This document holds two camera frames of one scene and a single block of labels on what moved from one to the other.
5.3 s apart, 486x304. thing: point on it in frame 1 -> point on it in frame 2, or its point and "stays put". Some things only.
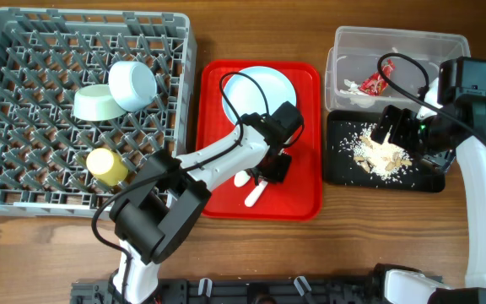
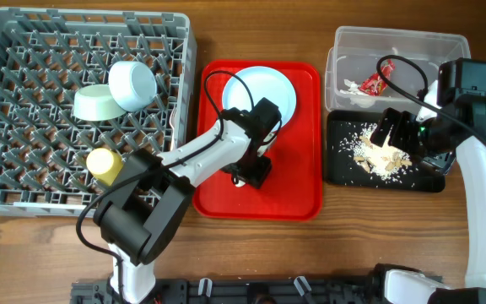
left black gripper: x=278 y=176 -> x=256 y=177
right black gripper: x=404 y=118 stays put
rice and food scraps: x=386 y=160 stays put
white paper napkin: x=357 y=96 stays put
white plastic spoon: x=240 y=178 stays put
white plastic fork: x=256 y=192 -> x=172 y=118
